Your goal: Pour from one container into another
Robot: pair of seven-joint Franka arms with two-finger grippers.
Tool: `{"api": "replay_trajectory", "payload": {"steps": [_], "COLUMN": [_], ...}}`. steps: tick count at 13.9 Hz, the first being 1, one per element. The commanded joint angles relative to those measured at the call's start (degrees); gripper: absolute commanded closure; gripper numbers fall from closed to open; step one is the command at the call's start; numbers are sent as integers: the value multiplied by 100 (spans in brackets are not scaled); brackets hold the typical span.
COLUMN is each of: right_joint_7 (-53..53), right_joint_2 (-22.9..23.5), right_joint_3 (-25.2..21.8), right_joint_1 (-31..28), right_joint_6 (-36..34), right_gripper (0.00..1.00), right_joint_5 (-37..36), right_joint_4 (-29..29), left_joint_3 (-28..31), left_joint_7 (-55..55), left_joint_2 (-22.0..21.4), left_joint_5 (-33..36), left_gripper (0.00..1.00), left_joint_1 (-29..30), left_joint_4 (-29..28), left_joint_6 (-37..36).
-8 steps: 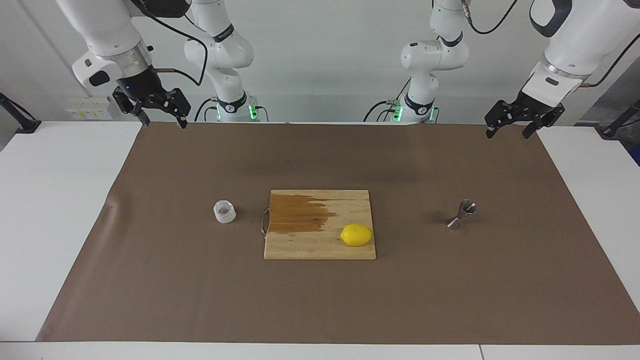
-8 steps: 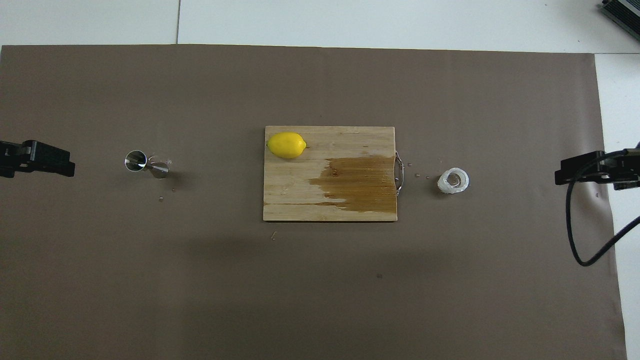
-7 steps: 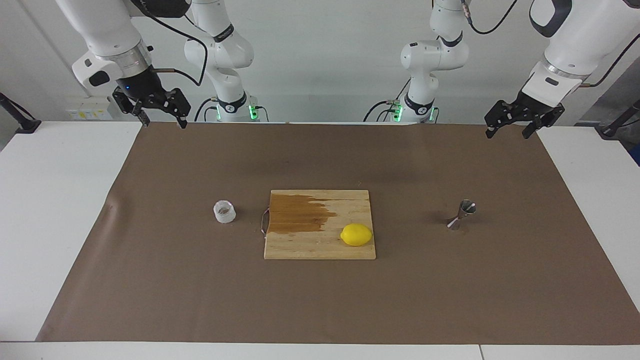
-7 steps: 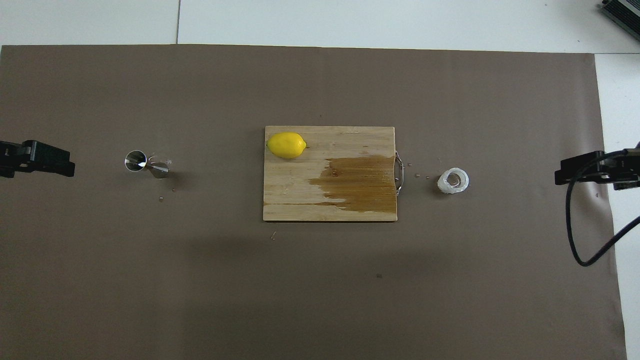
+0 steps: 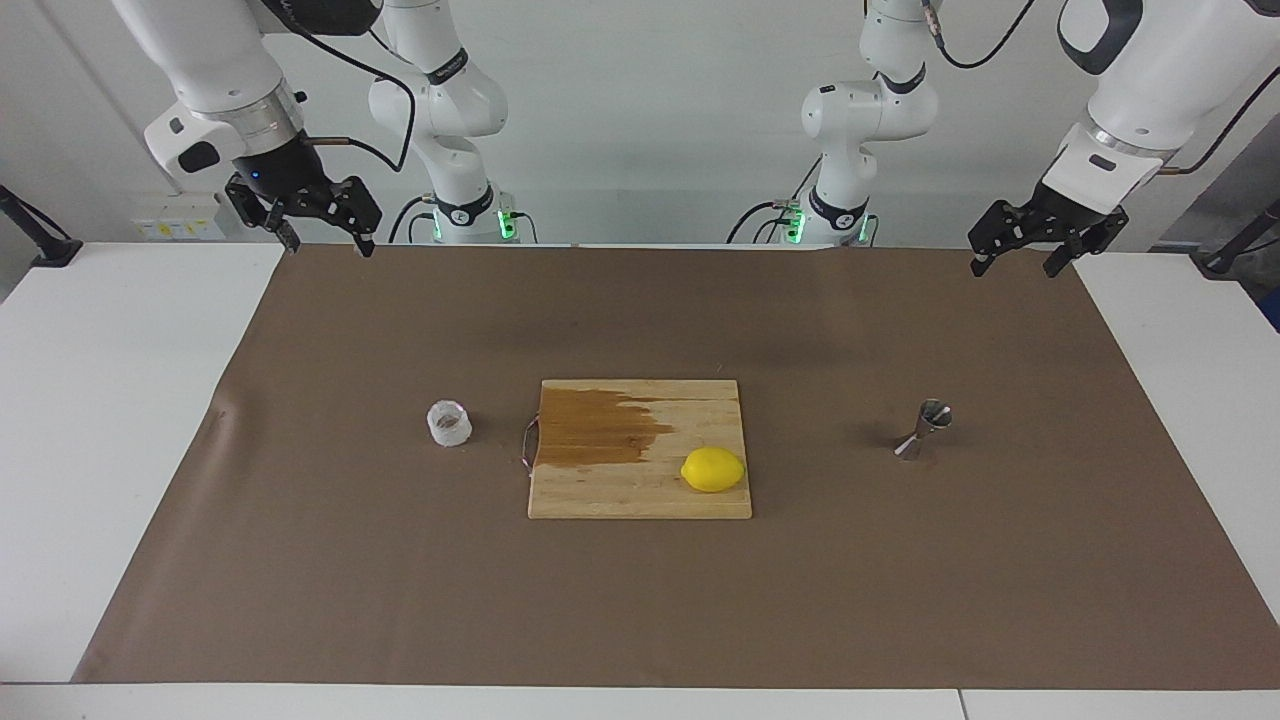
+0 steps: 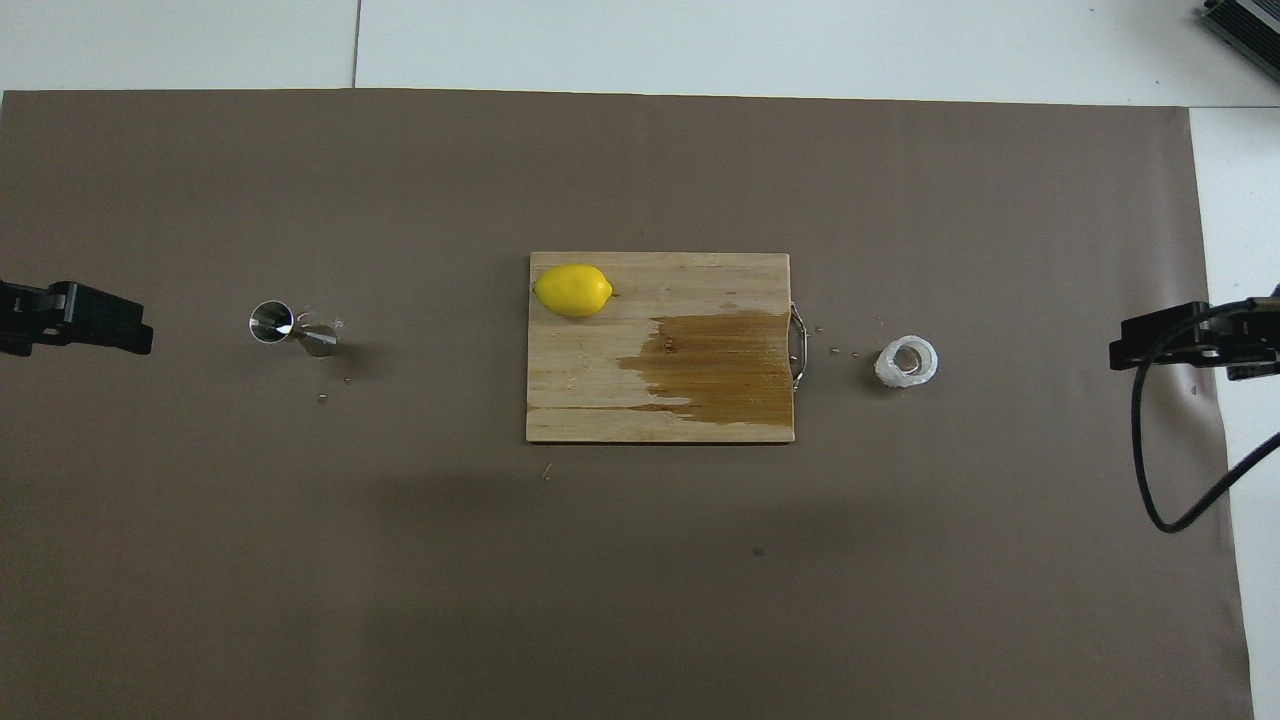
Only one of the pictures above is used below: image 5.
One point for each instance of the brown paper table mat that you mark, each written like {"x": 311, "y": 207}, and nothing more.
{"x": 300, "y": 560}

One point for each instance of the black clamp mount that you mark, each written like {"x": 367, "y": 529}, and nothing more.
{"x": 1215, "y": 265}
{"x": 55, "y": 250}

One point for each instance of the small clear plastic cup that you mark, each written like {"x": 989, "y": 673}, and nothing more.
{"x": 450, "y": 430}

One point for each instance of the white wall outlet box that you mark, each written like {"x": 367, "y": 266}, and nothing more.
{"x": 180, "y": 225}

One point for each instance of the wooden cutting board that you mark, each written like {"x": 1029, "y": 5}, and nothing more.
{"x": 640, "y": 490}

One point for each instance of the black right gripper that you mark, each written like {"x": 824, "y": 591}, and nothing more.
{"x": 285, "y": 170}

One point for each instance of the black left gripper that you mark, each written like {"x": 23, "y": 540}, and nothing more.
{"x": 1075, "y": 215}

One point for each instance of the steel double jigger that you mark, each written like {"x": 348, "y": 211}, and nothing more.
{"x": 912, "y": 447}

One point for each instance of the blue object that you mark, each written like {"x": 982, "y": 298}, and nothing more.
{"x": 1274, "y": 312}

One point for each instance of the yellow lemon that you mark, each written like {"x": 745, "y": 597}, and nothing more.
{"x": 712, "y": 470}

